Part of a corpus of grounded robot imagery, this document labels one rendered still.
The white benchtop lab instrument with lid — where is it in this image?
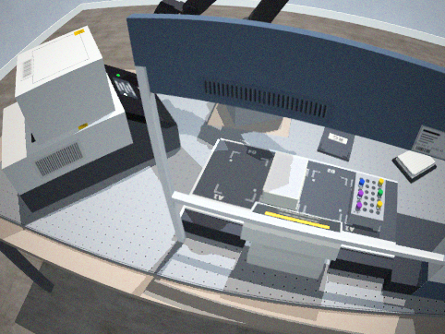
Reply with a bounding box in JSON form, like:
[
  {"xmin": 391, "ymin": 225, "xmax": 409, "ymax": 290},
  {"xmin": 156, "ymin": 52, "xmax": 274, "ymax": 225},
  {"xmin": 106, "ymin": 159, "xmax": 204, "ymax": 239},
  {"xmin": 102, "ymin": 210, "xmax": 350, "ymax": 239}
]
[{"xmin": 2, "ymin": 26, "xmax": 154, "ymax": 213}]

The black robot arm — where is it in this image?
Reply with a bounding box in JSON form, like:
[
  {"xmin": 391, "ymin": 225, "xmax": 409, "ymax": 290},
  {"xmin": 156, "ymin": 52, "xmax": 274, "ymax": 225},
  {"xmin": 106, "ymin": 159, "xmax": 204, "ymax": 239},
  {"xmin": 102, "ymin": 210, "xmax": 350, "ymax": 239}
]
[{"xmin": 154, "ymin": 0, "xmax": 289, "ymax": 23}]

